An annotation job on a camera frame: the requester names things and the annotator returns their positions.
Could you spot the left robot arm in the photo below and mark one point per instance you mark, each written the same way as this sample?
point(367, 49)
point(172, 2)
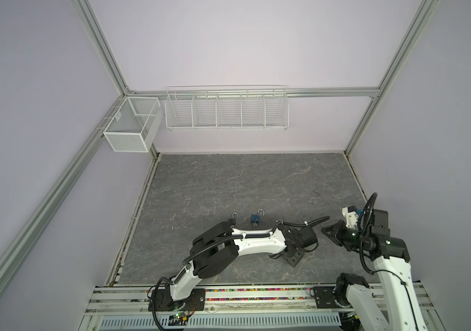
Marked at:
point(216, 249)

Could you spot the blue padlock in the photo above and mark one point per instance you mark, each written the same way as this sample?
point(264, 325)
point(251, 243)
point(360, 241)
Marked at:
point(257, 217)

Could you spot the white vented cable duct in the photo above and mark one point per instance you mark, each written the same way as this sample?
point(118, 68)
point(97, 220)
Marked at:
point(257, 321)

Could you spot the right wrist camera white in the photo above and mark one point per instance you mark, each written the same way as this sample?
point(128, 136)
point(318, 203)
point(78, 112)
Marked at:
point(351, 215)

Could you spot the white wire shelf basket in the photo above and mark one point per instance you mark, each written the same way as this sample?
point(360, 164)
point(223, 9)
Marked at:
point(227, 108)

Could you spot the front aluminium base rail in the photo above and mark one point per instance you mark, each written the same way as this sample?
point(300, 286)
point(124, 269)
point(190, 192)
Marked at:
point(293, 298)

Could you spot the silver padlock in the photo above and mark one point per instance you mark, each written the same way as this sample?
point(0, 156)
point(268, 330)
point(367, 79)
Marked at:
point(234, 218)

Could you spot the aluminium frame rails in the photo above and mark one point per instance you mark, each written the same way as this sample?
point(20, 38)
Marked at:
point(26, 240)

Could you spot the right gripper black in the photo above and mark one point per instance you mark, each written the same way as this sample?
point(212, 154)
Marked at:
point(338, 227)

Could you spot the white mesh box basket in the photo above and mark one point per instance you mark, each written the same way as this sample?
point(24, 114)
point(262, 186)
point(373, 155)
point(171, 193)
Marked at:
point(134, 125)

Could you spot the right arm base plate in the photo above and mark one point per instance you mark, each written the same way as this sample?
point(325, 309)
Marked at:
point(331, 297)

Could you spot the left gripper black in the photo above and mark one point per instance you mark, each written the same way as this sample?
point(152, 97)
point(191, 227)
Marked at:
point(294, 261)

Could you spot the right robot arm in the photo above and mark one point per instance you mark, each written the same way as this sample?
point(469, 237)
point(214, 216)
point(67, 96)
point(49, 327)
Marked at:
point(366, 232)

